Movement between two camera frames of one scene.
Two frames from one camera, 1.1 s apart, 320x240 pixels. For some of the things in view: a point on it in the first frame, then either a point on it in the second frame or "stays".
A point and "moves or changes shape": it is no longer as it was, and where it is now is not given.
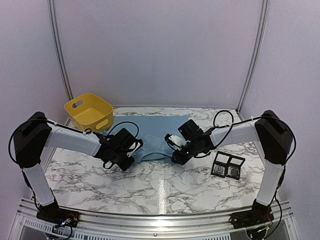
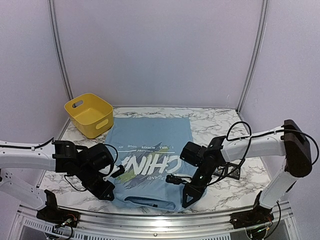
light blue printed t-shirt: (152, 130) moves or changes shape
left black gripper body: (118, 159) -> (86, 177)
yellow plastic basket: (90, 111) stays
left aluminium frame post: (53, 16) stays
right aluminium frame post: (247, 83) stays
